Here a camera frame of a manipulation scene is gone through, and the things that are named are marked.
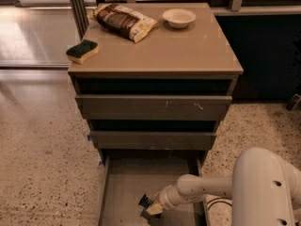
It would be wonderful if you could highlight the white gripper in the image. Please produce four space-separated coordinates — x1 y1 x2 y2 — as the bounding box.
146 186 184 216

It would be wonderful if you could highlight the blue rxbar wrapper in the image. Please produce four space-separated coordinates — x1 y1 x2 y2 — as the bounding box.
138 194 153 209

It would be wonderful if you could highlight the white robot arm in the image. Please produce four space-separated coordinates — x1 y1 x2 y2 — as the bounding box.
147 148 301 226

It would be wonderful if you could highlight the open bottom drawer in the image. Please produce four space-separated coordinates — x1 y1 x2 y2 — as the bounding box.
98 157 209 226

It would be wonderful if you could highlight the middle drawer front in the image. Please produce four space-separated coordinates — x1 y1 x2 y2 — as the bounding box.
90 131 216 151

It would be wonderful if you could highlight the grey drawer cabinet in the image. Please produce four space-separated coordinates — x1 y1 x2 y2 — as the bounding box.
69 3 243 159

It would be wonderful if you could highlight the top drawer front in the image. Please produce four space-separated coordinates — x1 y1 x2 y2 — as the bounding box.
75 94 232 121

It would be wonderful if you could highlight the green yellow sponge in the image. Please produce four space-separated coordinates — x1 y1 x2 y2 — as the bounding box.
66 40 99 64

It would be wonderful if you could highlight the white bowl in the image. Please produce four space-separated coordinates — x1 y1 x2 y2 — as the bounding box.
163 8 196 29

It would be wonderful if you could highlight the brown snack bag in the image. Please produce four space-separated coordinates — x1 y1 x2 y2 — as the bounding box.
87 4 157 43

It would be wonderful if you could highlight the black floor cable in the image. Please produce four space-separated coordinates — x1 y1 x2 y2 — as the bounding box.
205 197 233 211

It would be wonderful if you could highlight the metal window frame post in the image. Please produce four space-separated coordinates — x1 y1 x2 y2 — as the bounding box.
70 0 88 39

